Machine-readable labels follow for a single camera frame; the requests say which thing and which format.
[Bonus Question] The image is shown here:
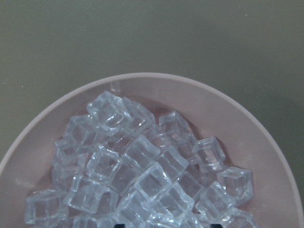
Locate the pink bowl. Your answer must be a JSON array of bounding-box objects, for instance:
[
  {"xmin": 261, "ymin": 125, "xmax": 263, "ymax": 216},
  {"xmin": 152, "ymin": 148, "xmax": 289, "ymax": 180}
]
[{"xmin": 0, "ymin": 73, "xmax": 304, "ymax": 228}]

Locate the pile of clear ice cubes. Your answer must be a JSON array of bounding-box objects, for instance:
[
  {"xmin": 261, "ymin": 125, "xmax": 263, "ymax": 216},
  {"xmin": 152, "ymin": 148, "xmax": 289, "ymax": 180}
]
[{"xmin": 24, "ymin": 92, "xmax": 258, "ymax": 228}]

